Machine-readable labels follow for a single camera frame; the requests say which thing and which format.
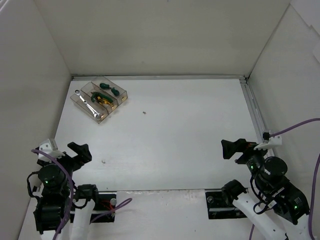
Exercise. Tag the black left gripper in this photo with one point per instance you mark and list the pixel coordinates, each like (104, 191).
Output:
(72, 160)

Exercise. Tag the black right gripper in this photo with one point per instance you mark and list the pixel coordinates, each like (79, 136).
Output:
(243, 152)

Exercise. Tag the small silver ratchet wrench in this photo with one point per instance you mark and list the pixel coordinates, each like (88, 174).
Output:
(93, 111)

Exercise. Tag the yellow black cutting pliers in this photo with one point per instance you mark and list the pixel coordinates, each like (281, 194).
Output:
(98, 97)

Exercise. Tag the green handled pliers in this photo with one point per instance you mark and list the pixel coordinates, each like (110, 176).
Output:
(94, 95)

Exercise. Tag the large silver ratchet wrench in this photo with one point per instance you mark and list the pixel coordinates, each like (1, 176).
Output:
(78, 93)

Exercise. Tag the green stubby Phillips screwdriver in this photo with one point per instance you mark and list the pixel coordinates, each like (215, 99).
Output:
(115, 91)

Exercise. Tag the green stubby flathead screwdriver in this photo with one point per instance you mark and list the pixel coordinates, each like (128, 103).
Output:
(104, 86)

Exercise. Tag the yellow needle-nose pliers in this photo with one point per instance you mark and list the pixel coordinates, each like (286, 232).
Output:
(103, 102)

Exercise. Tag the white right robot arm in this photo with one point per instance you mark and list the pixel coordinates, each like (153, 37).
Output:
(282, 211)

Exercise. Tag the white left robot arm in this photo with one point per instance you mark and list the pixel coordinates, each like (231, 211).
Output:
(62, 209)

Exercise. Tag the clear three-compartment container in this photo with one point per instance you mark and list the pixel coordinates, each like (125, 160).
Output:
(92, 86)

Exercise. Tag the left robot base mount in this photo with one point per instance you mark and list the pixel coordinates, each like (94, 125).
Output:
(107, 200)

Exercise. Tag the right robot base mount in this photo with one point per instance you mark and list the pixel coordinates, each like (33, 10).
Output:
(219, 209)

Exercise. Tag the aluminium rail right edge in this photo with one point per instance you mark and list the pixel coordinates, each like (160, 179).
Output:
(253, 108)

